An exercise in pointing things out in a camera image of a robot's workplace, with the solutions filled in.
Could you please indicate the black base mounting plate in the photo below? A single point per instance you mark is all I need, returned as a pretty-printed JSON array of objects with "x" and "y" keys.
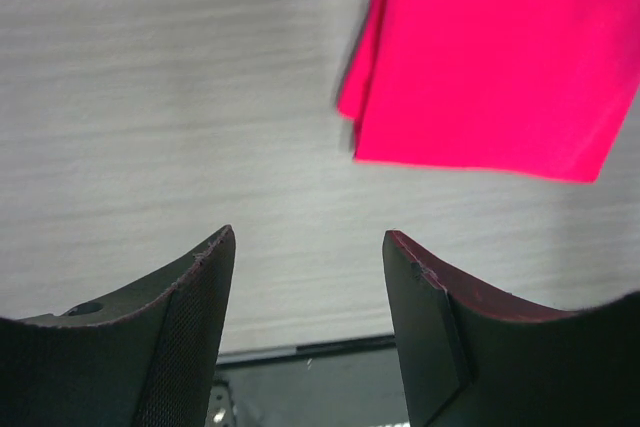
[{"x": 351, "y": 383}]

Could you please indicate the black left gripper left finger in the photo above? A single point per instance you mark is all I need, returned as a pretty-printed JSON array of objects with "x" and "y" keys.
[{"x": 142, "y": 355}]

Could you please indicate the red t shirt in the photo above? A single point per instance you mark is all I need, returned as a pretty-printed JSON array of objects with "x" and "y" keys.
[{"x": 536, "y": 87}]

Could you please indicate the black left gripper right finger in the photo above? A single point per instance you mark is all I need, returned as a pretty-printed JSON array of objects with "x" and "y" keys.
[{"x": 471, "y": 354}]

